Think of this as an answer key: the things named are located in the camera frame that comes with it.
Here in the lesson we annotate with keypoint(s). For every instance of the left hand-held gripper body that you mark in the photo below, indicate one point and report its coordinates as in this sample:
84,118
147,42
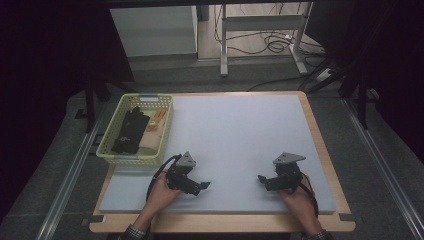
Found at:
180,175

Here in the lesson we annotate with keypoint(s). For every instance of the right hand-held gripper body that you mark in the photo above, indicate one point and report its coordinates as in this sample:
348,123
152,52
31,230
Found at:
288,176

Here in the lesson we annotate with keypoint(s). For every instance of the beige knit glove with label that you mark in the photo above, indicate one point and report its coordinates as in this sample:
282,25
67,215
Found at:
154,128

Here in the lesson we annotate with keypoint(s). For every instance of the pale green plastic basket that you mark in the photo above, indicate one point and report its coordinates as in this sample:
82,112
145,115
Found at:
106,140

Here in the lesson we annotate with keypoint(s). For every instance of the person's left hand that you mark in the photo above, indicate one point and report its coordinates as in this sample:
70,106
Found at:
163,198

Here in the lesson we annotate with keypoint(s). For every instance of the person's right hand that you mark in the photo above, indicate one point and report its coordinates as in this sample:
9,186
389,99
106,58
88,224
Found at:
300,203

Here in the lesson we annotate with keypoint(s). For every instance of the wooden table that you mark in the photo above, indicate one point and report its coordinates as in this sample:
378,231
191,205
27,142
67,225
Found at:
216,223

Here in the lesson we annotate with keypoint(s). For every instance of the white foam board mat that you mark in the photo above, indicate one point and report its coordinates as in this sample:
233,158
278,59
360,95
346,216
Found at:
233,133

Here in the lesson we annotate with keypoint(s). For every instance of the black metal stand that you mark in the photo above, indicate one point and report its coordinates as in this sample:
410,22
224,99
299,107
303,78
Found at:
362,106
89,110

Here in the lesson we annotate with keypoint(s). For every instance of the white power strip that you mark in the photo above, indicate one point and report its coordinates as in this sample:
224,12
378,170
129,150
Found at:
323,75

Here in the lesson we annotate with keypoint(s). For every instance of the white cabinet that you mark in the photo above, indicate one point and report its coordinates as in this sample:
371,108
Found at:
153,30

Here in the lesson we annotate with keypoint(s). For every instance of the dark curtain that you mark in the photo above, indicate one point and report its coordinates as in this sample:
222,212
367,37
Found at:
393,50
50,66

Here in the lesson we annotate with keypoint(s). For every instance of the black table corner bracket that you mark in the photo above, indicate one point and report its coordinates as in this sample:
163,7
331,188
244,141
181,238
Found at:
347,217
95,219

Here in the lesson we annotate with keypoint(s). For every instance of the aluminium floor rail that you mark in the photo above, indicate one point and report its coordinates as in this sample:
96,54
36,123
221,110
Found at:
63,196
383,166

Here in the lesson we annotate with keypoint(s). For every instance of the white metal desk frame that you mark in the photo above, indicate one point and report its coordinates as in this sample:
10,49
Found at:
263,23

